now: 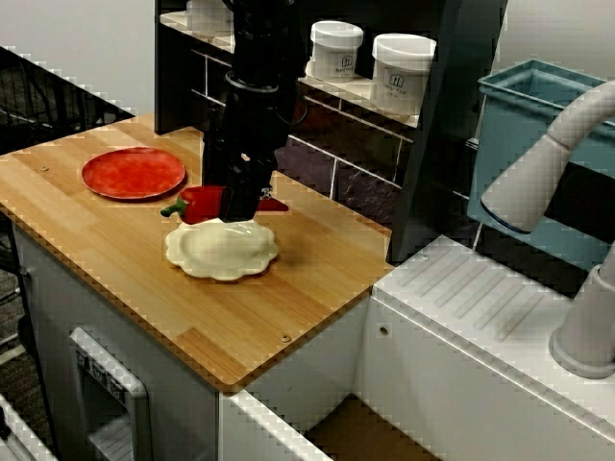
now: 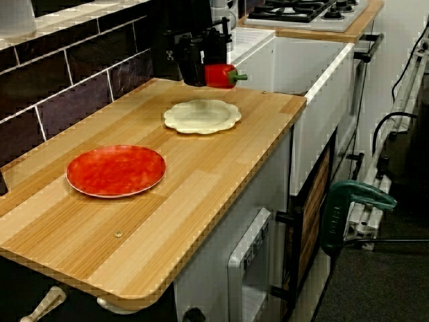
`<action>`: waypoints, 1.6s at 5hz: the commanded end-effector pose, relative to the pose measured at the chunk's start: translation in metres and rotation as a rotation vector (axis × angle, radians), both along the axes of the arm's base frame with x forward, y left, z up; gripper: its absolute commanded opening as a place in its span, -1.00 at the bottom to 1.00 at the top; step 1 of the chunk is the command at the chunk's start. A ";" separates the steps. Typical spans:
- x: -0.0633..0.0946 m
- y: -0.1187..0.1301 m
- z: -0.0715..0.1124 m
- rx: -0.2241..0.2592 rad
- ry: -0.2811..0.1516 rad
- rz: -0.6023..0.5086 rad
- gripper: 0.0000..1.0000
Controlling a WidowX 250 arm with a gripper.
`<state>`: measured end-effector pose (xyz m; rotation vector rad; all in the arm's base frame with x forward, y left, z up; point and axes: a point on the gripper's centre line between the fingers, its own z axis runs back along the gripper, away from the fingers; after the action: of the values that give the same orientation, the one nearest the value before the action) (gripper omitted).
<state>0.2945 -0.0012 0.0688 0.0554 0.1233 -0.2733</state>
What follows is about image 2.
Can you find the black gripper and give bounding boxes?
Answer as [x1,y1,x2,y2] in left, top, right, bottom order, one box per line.
[164,13,233,87]

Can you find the red toy bell pepper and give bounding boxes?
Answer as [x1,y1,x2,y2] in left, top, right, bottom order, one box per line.
[204,63,249,90]

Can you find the grey toy faucet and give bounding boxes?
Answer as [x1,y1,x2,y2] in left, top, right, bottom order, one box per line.
[210,0,239,21]

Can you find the cream scalloped plate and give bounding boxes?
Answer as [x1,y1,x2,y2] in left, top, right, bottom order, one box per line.
[163,99,242,136]

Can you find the white toy sink with drainboard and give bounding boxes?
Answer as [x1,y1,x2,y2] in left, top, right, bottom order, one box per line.
[231,27,356,197]

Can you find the toy gas stove top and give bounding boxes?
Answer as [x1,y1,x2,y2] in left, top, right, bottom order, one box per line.
[243,0,369,34]

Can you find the dark tile backsplash panel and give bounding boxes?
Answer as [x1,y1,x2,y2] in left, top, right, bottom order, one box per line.
[0,6,158,168]

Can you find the cream hutch shelf board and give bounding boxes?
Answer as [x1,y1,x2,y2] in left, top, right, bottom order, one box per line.
[0,0,151,48]

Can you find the red round plate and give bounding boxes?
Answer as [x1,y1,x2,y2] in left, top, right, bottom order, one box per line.
[66,144,168,199]

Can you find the white toy kitchen cabinet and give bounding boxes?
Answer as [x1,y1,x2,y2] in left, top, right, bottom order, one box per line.
[172,132,292,322]

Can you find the plain white plastic jar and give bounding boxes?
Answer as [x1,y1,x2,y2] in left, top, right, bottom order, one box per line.
[0,0,38,40]

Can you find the green clamp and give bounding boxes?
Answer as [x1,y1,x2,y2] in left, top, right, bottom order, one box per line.
[320,180,398,259]

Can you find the white dispenser door panel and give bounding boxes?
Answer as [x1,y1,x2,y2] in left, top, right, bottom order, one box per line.
[227,207,272,322]

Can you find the black equipment box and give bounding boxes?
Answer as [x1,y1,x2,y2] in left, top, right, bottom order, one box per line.
[378,113,429,202]

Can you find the black round knob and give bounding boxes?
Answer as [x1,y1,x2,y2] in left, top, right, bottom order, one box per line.
[183,307,206,322]

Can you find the cream wooden peg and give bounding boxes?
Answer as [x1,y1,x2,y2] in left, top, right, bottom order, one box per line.
[19,286,67,322]

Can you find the black cabinet handle bar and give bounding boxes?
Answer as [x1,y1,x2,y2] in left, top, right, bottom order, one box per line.
[353,32,385,64]
[346,152,365,182]

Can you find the wood oven door black frame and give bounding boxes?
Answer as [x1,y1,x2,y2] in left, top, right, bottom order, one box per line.
[274,127,338,313]

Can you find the black cable along rail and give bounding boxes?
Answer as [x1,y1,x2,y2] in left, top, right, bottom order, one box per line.
[391,23,429,101]

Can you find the looped black floor cable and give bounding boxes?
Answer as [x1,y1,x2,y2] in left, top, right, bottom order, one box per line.
[371,112,418,168]

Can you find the aluminium frame rail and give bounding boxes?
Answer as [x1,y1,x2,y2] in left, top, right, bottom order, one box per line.
[345,43,429,251]

